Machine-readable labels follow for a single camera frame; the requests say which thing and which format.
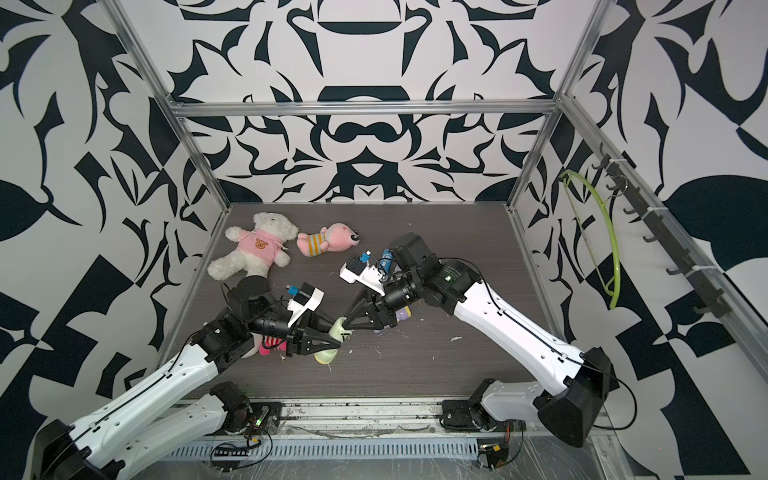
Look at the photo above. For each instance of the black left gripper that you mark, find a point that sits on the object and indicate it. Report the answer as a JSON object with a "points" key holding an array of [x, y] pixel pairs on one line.
{"points": [[306, 336]]}

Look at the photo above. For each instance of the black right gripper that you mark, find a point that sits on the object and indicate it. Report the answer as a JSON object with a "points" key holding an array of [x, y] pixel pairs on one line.
{"points": [[379, 314]]}

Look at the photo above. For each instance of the green flashlight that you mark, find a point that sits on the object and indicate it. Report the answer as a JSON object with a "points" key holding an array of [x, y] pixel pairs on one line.
{"points": [[332, 342]]}

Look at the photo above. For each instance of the blue flashlight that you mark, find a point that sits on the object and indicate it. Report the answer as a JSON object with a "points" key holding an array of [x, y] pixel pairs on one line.
{"points": [[386, 264]]}

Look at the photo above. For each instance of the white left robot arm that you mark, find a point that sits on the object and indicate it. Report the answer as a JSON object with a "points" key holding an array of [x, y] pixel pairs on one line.
{"points": [[136, 429]]}

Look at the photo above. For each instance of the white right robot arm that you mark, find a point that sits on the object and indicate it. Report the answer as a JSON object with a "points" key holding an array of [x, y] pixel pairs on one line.
{"points": [[570, 386]]}

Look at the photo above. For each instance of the purple flashlight middle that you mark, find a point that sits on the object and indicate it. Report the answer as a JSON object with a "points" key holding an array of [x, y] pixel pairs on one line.
{"points": [[403, 314]]}

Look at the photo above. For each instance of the glasses doll plush toy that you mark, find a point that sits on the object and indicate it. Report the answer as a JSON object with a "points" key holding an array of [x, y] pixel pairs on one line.
{"points": [[264, 345]]}

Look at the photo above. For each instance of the pink striped plush toy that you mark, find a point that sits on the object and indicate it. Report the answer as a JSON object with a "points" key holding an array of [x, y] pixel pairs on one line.
{"points": [[337, 237]]}

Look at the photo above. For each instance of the white teddy pink shirt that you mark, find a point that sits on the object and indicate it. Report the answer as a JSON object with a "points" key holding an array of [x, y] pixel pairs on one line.
{"points": [[258, 249]]}

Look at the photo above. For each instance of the green curved tube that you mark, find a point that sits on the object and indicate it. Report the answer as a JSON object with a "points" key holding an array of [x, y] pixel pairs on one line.
{"points": [[612, 286]]}

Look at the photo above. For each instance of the black hook rack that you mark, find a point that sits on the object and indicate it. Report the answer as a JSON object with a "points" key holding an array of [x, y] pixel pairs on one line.
{"points": [[664, 230]]}

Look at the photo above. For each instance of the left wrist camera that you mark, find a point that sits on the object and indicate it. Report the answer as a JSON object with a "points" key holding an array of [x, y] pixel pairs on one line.
{"points": [[305, 298]]}

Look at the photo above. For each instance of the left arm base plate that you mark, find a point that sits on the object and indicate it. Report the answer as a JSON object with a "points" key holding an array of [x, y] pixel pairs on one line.
{"points": [[259, 417]]}

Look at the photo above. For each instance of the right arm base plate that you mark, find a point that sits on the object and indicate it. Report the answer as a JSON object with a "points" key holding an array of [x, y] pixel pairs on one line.
{"points": [[465, 416]]}

